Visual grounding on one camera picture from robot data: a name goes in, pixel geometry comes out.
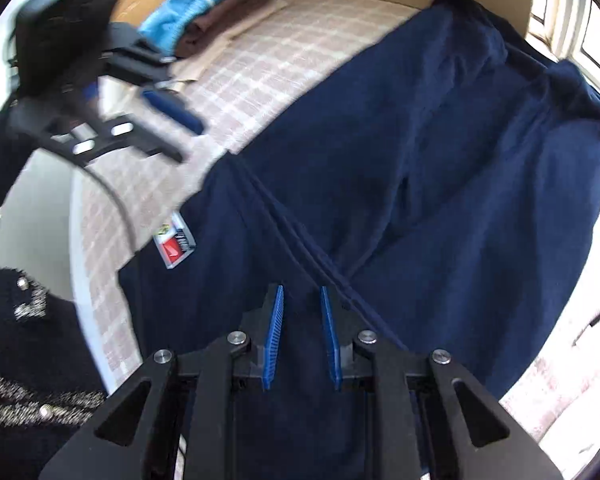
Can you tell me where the pink checked tablecloth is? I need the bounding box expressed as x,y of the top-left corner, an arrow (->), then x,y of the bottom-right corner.
70,0 -> 600,480

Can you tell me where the navy blue t-shirt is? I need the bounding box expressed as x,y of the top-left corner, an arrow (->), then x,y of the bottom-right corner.
117,0 -> 600,480

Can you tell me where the light blue folded garment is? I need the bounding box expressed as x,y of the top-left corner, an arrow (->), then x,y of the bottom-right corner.
137,0 -> 293,56

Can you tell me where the beige folded garment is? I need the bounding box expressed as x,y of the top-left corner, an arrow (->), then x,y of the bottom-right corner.
170,0 -> 296,83

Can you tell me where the black cable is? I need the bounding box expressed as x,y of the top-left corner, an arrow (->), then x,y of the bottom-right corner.
67,157 -> 143,256
572,299 -> 600,347

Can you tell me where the person's left forearm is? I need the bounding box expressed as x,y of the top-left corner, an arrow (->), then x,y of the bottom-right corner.
0,105 -> 41,231

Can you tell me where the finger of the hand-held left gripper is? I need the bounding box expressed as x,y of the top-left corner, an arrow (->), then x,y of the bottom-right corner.
7,100 -> 187,168
100,22 -> 204,136

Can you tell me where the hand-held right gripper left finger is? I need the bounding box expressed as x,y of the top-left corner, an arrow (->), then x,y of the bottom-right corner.
39,284 -> 285,480

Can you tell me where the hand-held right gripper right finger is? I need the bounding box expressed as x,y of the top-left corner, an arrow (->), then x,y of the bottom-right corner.
320,286 -> 563,480

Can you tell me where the person's black sweater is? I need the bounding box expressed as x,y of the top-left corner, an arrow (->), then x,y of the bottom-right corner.
0,255 -> 111,480

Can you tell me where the white window frame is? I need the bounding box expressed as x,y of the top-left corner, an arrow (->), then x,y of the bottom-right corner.
527,0 -> 600,111

